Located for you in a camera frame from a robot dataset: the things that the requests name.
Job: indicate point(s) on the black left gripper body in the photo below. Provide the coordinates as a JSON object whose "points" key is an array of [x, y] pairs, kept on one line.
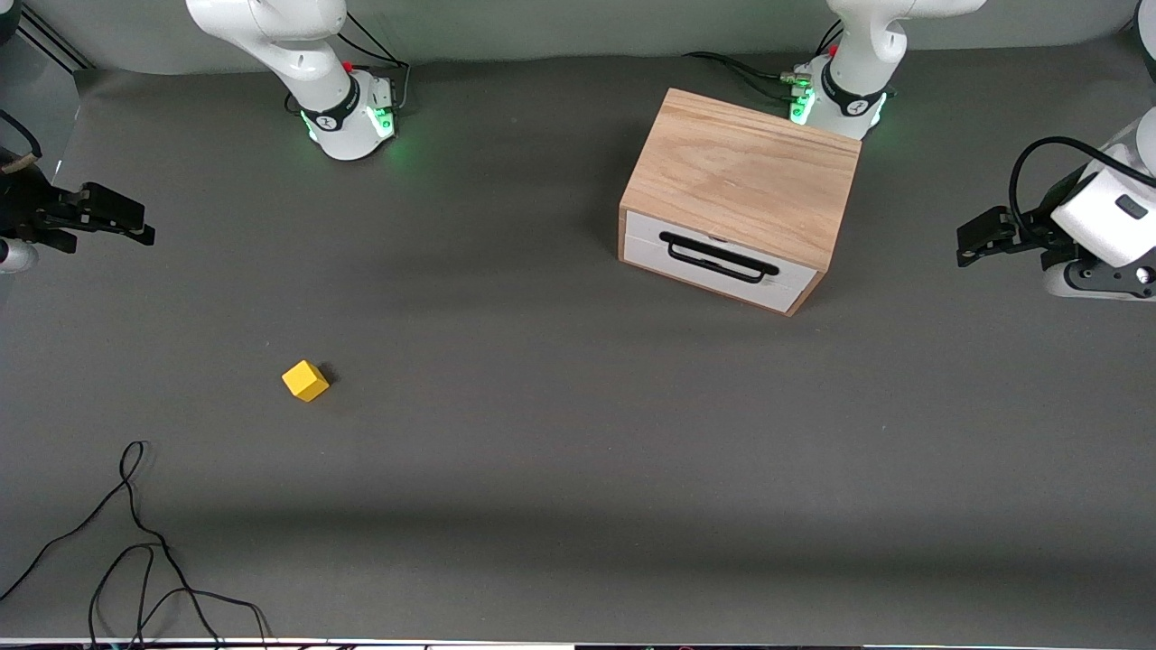
{"points": [[1032, 236]]}

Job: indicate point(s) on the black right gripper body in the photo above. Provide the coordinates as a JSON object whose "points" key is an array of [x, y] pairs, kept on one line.
{"points": [[25, 209]]}

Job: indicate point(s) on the yellow wooden cube block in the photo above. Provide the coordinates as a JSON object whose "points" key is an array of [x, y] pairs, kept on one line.
{"points": [[304, 382]]}

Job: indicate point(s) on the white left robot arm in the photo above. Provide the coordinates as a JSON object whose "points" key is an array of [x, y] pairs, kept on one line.
{"points": [[1097, 217]]}

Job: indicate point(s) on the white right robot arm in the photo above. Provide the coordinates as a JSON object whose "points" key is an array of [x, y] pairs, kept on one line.
{"points": [[334, 99]]}

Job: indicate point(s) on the wooden drawer cabinet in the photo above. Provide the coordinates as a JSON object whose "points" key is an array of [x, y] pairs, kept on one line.
{"points": [[741, 176]]}

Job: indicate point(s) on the dark grey table mat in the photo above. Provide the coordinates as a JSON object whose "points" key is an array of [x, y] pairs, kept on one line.
{"points": [[542, 433]]}

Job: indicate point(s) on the black rail fixture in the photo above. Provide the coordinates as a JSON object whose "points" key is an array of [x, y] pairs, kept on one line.
{"points": [[54, 43]]}

